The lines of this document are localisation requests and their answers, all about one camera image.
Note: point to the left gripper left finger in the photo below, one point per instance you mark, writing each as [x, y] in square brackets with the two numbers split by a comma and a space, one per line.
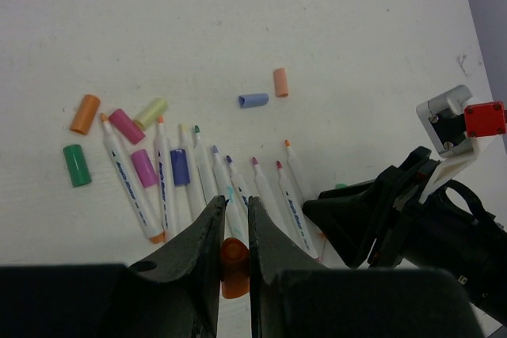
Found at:
[174, 292]

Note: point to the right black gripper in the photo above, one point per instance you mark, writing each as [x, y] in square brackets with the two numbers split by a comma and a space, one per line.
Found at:
[373, 220]

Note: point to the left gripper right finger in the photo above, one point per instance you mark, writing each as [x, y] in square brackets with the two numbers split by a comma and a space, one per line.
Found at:
[292, 295]

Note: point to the pink marker pen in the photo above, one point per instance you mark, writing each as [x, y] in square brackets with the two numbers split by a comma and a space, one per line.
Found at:
[296, 213]

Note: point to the dark orange marker pen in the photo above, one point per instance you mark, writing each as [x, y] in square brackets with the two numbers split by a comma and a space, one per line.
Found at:
[296, 169]

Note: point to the dark orange pen cap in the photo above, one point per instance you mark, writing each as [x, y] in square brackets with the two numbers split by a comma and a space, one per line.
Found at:
[235, 268]

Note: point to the light blue marker pen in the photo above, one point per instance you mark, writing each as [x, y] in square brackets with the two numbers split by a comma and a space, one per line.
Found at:
[234, 215]

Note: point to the dark purple marker pen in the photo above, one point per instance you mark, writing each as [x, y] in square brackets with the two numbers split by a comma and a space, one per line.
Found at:
[239, 184]

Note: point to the magenta pen cap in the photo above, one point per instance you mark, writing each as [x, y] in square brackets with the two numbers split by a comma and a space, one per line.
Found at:
[144, 168]

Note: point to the dark green marker pen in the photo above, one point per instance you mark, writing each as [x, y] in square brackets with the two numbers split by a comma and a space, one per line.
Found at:
[207, 178]

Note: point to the dark purple pen cap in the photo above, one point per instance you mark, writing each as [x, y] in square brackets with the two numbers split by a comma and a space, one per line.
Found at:
[180, 168]

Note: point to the peach pen cap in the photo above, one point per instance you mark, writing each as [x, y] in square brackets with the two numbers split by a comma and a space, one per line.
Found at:
[280, 82]

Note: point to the light blue pen cap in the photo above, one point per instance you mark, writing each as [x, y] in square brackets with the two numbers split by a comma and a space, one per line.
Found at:
[253, 100]

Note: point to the dark green pen cap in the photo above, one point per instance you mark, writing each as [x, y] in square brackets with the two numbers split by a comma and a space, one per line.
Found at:
[76, 165]

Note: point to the peach marker pen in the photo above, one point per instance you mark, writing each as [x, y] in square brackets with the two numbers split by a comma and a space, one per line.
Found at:
[163, 168]

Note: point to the yellow pen cap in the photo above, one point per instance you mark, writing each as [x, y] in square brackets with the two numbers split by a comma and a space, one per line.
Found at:
[150, 113]

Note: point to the pink pen cap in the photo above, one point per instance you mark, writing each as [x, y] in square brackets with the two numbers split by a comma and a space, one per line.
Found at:
[126, 126]

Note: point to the magenta marker pen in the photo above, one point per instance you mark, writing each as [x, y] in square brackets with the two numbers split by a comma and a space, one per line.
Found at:
[272, 204]

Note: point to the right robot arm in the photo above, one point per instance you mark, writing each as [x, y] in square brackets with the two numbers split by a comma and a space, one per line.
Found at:
[454, 232]

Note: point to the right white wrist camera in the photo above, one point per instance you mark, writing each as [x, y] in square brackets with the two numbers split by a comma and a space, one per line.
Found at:
[460, 128]

